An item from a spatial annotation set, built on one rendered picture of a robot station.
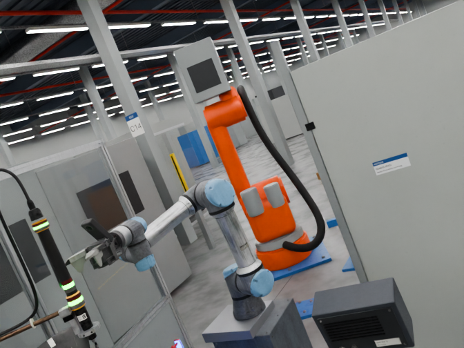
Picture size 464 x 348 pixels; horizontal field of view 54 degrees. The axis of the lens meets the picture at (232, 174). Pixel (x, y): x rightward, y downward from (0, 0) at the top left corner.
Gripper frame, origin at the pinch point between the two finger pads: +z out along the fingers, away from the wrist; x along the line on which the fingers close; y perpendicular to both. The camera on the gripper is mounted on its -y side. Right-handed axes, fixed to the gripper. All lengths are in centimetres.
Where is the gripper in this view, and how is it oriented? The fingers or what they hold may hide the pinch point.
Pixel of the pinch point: (75, 259)
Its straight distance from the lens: 152.6
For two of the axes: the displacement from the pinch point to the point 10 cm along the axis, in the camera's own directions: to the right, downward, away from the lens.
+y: 3.7, 9.2, 1.2
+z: -3.6, 2.6, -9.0
